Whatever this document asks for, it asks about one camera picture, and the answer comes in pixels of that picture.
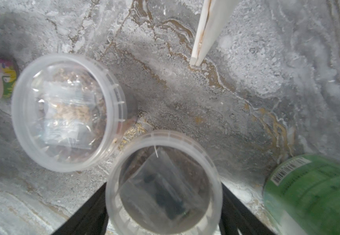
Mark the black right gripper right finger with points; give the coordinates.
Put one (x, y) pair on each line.
(237, 219)

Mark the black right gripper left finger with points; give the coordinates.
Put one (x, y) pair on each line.
(90, 219)

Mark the clear seed container orange label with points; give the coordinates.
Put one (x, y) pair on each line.
(164, 183)

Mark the clear seed container red label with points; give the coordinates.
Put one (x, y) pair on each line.
(69, 112)

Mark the green lid seed jar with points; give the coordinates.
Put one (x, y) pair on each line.
(302, 196)

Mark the white slatted wooden shelf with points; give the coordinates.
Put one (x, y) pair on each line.
(214, 16)

